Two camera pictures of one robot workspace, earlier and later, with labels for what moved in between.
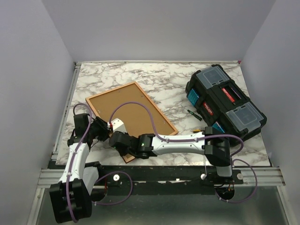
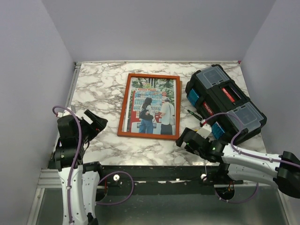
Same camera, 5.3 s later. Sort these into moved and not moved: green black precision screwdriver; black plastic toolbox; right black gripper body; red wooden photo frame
Moved: red wooden photo frame; right black gripper body
Not moved: black plastic toolbox; green black precision screwdriver
